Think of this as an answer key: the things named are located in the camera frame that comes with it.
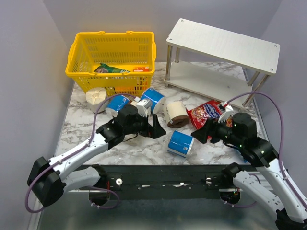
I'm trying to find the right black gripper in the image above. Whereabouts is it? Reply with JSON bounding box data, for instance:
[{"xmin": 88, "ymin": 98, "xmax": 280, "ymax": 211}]
[{"xmin": 190, "ymin": 115, "xmax": 244, "ymax": 147}]

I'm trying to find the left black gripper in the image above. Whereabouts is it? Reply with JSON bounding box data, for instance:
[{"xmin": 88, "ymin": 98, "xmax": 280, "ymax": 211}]
[{"xmin": 123, "ymin": 111, "xmax": 166, "ymax": 138}]

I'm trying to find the blue roll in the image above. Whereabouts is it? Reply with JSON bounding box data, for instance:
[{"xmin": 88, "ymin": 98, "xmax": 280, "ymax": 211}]
[
  {"xmin": 106, "ymin": 95, "xmax": 129, "ymax": 117},
  {"xmin": 141, "ymin": 88, "xmax": 166, "ymax": 114},
  {"xmin": 166, "ymin": 131, "xmax": 194, "ymax": 158}
]

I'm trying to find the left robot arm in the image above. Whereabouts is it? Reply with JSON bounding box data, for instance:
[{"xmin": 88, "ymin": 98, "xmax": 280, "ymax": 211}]
[{"xmin": 26, "ymin": 104, "xmax": 166, "ymax": 207}]

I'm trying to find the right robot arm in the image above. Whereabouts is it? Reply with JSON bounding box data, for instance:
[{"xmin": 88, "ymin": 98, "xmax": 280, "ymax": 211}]
[{"xmin": 191, "ymin": 113, "xmax": 307, "ymax": 230}]

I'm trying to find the white two-tier shelf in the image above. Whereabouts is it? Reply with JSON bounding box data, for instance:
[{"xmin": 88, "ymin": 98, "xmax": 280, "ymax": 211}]
[{"xmin": 165, "ymin": 18, "xmax": 280, "ymax": 101}]

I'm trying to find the red snack bag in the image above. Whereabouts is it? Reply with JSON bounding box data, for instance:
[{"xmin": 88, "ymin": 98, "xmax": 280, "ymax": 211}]
[{"xmin": 186, "ymin": 100, "xmax": 232, "ymax": 130}]

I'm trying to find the beige brown roll centre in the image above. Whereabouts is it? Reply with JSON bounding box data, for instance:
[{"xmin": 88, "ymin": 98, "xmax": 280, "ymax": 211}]
[{"xmin": 164, "ymin": 101, "xmax": 189, "ymax": 128}]

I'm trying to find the orange box in basket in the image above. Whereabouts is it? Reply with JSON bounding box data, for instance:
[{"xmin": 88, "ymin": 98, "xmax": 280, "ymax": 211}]
[{"xmin": 133, "ymin": 67, "xmax": 151, "ymax": 72}]

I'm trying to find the beige roll near basket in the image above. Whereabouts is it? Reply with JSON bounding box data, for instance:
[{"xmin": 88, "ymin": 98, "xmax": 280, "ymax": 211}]
[{"xmin": 85, "ymin": 87, "xmax": 108, "ymax": 113}]

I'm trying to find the yellow plastic shopping basket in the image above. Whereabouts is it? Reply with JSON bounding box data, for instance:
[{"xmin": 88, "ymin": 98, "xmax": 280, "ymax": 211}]
[{"xmin": 65, "ymin": 31, "xmax": 156, "ymax": 97}]

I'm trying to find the green snack packet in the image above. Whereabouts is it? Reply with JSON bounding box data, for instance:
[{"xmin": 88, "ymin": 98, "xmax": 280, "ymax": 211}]
[{"xmin": 94, "ymin": 63, "xmax": 130, "ymax": 73}]

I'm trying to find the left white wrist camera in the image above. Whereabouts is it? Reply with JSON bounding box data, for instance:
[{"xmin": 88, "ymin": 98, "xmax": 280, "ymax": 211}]
[{"xmin": 135, "ymin": 98, "xmax": 152, "ymax": 117}]

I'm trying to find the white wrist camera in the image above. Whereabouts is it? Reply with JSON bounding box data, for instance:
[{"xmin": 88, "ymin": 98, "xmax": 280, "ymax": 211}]
[
  {"xmin": 135, "ymin": 98, "xmax": 152, "ymax": 117},
  {"xmin": 218, "ymin": 102, "xmax": 234, "ymax": 123}
]

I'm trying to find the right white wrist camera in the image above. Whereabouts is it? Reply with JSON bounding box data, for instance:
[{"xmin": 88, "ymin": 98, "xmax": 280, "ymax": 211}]
[{"xmin": 218, "ymin": 102, "xmax": 234, "ymax": 123}]

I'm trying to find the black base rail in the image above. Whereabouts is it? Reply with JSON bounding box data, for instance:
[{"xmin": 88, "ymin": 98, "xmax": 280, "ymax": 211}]
[{"xmin": 79, "ymin": 164, "xmax": 250, "ymax": 200}]

